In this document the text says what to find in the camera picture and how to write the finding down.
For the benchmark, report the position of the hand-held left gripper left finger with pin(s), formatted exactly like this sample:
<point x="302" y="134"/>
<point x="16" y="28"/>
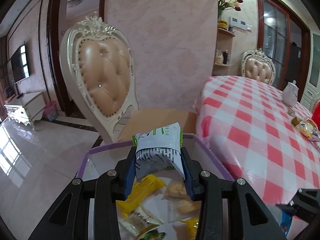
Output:
<point x="128" y="180"/>

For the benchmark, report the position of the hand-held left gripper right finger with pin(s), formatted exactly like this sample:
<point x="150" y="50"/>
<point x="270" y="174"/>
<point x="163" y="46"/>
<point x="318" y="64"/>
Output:
<point x="188" y="180"/>

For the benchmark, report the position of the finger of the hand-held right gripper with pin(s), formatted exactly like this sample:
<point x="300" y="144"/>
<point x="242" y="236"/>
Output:
<point x="307" y="202"/>

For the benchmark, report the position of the beige pastry packet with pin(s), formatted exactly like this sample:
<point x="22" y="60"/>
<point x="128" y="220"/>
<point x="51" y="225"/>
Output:
<point x="177" y="192"/>

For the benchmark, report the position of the small yellow snack package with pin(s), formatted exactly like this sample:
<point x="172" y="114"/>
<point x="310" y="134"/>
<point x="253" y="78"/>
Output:
<point x="145" y="187"/>

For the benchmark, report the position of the clear purple-rimmed storage box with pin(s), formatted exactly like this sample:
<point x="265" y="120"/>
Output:
<point x="105" y="165"/>

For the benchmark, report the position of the blue white snack packet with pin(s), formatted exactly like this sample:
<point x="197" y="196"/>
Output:
<point x="286" y="221"/>

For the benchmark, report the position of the white green snack packet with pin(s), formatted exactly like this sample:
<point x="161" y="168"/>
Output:
<point x="160" y="155"/>

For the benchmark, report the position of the beige green snack packet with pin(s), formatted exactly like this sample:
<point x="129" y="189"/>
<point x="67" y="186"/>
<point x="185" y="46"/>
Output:
<point x="140" y="222"/>

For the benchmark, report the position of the large yellow bread package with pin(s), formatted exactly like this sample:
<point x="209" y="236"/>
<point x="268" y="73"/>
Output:
<point x="190" y="227"/>

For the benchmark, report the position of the snack packets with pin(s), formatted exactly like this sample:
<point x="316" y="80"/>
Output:
<point x="308" y="128"/>

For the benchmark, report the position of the pink checked tablecloth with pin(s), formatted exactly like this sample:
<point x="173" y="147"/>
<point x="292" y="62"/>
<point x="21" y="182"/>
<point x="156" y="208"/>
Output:
<point x="250" y="130"/>

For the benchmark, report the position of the red plastic thermos jug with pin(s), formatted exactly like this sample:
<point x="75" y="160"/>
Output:
<point x="317" y="117"/>

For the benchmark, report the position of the pink wastebasket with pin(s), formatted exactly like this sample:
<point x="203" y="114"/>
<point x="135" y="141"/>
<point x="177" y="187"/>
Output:
<point x="50" y="111"/>

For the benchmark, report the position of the white floral teapot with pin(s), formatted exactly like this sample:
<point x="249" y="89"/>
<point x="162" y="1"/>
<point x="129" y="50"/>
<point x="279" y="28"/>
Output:
<point x="290" y="95"/>

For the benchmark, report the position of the cream tufted dining chair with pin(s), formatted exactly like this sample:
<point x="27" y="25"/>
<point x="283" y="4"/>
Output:
<point x="105" y="72"/>
<point x="258" y="70"/>

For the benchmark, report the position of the white television cabinet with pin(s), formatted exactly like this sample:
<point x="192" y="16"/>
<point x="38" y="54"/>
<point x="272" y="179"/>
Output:
<point x="27" y="107"/>

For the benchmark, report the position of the pale powder bag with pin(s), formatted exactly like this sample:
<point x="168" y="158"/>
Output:
<point x="219" y="57"/>

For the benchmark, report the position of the brown glass bottle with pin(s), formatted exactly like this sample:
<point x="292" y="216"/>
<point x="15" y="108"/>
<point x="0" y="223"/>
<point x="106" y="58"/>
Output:
<point x="225" y="57"/>

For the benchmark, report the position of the small blue box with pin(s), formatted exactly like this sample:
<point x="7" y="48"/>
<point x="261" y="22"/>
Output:
<point x="229" y="58"/>

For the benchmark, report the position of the white glass-front cabinets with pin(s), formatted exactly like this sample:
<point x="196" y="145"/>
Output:
<point x="313" y="67"/>

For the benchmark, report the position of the wooden corner shelf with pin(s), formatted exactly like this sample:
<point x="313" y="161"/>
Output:
<point x="225" y="32"/>

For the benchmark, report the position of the dark lidded jar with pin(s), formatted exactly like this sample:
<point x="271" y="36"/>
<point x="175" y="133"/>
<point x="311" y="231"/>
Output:
<point x="231" y="28"/>

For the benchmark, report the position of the yellow lidded jar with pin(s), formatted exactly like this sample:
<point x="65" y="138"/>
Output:
<point x="223" y="24"/>

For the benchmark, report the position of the wood-framed glass door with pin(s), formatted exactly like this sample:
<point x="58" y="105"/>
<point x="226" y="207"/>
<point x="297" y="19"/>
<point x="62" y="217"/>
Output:
<point x="275" y="30"/>

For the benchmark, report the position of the artificial tulip bouquet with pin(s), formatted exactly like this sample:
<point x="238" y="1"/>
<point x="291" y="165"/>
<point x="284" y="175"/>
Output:
<point x="226" y="2"/>

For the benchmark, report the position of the round ceiling lamp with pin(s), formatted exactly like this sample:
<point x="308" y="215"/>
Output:
<point x="75" y="3"/>

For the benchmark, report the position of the dark wooden door frame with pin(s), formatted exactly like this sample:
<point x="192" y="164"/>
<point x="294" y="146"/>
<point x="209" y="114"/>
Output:
<point x="51" y="55"/>

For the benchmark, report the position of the wall-mounted television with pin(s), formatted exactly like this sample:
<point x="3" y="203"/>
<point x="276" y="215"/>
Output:
<point x="21" y="65"/>

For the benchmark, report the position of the white wall switch panel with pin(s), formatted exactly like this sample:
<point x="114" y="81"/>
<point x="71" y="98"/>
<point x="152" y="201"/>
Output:
<point x="240" y="21"/>

